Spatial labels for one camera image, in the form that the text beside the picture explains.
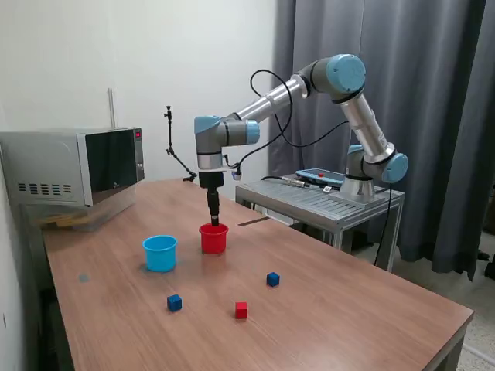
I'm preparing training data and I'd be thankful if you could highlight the black cable with metal plug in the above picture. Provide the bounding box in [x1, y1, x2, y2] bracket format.
[261, 175, 322, 189]

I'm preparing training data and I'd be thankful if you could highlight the red plastic cup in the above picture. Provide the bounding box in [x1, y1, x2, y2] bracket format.
[198, 223, 230, 255]

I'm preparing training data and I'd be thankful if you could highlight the grey curtain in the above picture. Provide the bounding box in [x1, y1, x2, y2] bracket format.
[268, 0, 495, 282]

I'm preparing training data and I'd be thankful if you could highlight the white floor cord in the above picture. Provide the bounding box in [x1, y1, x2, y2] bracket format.
[462, 345, 495, 359]

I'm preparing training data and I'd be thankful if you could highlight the light blue plastic bin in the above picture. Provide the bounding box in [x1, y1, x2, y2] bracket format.
[142, 234, 179, 273]

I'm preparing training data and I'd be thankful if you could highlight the blue teach pendant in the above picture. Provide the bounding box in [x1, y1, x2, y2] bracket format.
[295, 168, 345, 186]

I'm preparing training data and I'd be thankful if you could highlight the white wall pipe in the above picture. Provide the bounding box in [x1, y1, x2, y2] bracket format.
[108, 87, 117, 129]

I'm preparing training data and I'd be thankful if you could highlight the grey metal robot stand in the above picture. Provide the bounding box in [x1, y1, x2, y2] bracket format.
[234, 177, 406, 274]

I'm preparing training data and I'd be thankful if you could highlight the light wooden block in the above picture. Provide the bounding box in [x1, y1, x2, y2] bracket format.
[42, 216, 84, 229]

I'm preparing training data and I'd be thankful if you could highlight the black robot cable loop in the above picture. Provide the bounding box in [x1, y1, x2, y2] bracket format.
[220, 69, 351, 173]

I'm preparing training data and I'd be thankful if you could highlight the black base power cable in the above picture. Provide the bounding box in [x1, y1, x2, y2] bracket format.
[371, 181, 391, 266]

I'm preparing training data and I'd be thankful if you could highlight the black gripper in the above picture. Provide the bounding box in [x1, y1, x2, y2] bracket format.
[199, 171, 226, 226]

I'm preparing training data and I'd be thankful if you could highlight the silver microwave oven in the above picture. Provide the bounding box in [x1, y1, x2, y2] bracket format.
[0, 127, 145, 209]

